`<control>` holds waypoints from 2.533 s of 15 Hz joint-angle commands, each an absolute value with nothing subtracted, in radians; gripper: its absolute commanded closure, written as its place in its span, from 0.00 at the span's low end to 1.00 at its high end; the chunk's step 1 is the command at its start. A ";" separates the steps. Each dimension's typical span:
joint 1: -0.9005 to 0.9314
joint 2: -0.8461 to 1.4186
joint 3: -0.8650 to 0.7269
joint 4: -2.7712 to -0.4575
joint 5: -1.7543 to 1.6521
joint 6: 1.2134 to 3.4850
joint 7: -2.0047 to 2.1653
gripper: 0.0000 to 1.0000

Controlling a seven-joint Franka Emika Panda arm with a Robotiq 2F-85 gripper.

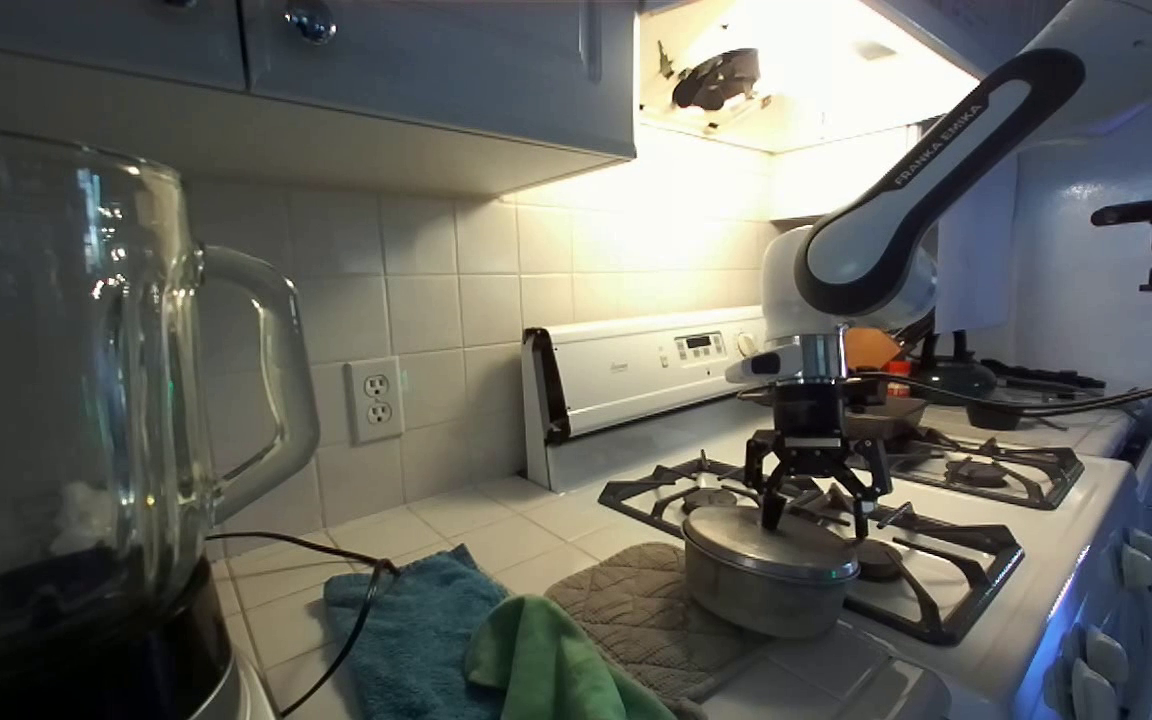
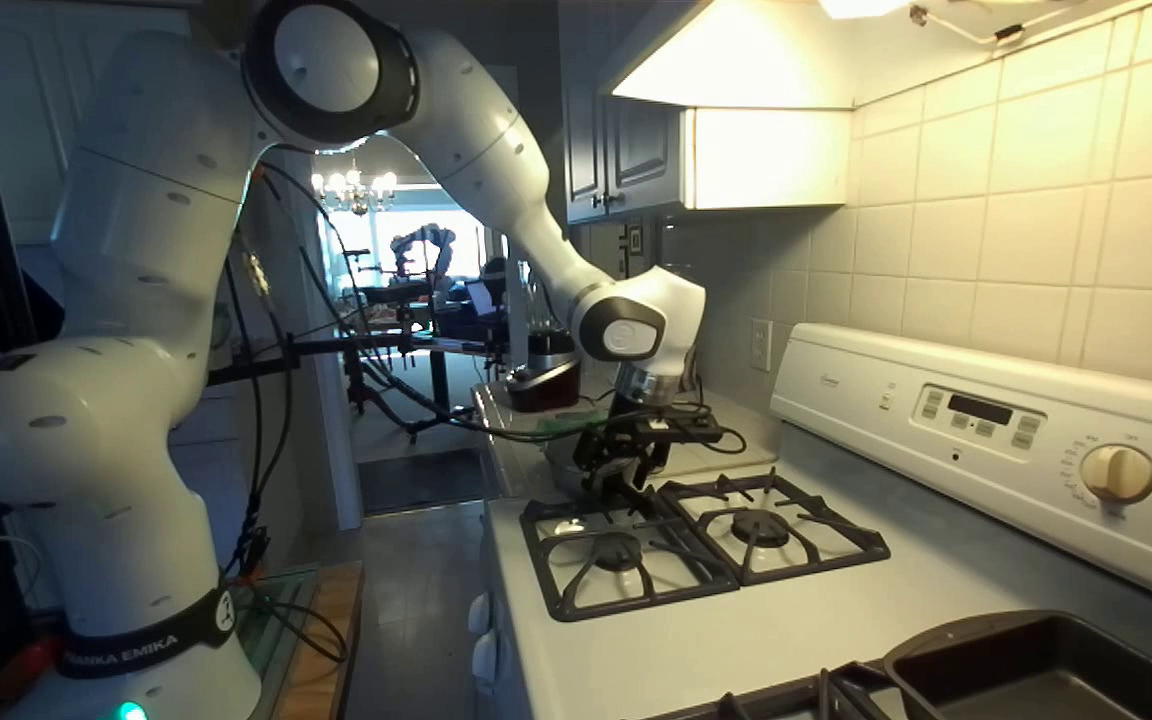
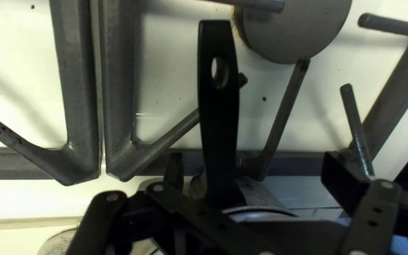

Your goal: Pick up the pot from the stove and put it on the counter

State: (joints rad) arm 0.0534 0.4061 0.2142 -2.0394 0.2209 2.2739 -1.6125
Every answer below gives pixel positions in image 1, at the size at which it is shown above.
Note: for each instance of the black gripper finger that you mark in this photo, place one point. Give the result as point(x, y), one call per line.
point(771, 465)
point(863, 475)

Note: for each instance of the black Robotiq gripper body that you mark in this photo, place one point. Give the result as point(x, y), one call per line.
point(815, 413)

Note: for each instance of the silver pot lid black knob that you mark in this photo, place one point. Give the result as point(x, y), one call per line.
point(738, 543)

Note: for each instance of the silver metal pot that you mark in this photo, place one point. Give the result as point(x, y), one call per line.
point(762, 600)

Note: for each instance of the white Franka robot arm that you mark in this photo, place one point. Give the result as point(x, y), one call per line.
point(949, 162)

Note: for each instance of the white gas stove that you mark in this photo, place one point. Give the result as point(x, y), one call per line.
point(631, 364)

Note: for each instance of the grey quilted pot holder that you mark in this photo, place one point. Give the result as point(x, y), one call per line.
point(631, 621)

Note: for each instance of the white stove knob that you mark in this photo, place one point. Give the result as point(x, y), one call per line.
point(1105, 659)
point(1142, 557)

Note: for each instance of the grey burner cap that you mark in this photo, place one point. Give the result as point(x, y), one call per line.
point(881, 563)

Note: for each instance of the wooden knife block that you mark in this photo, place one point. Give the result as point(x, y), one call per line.
point(878, 351)

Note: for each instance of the black utensil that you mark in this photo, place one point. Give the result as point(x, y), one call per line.
point(1030, 376)

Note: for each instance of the green cloth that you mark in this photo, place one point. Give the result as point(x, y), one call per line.
point(549, 664)

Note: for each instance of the white range hood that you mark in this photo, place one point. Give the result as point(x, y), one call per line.
point(800, 67)

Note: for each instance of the blue towel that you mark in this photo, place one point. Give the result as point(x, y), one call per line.
point(400, 643)

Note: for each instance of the grey upper cabinet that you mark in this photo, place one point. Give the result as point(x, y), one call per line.
point(441, 67)

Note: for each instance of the round metal cabinet knob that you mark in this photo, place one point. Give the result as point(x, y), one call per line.
point(309, 16)

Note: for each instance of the black blender base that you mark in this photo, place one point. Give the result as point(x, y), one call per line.
point(81, 664)

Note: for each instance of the glass blender jar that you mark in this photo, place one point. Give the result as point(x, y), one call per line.
point(58, 401)

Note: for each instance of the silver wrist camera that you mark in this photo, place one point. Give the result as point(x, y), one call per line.
point(762, 369)

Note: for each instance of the white wall outlet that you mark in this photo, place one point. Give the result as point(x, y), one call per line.
point(373, 401)

